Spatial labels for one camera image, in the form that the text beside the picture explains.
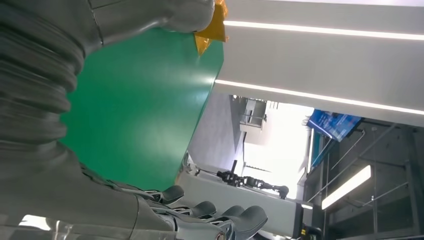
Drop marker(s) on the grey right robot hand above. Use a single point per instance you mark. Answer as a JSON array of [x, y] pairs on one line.
[[66, 198]]

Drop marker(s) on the grey cabinet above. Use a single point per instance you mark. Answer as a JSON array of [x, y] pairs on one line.
[[253, 116]]

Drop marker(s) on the yellow taped cardboard box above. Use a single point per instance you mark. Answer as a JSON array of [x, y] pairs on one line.
[[215, 28]]

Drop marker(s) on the long ceiling lamp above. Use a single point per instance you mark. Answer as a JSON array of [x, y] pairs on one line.
[[348, 186]]

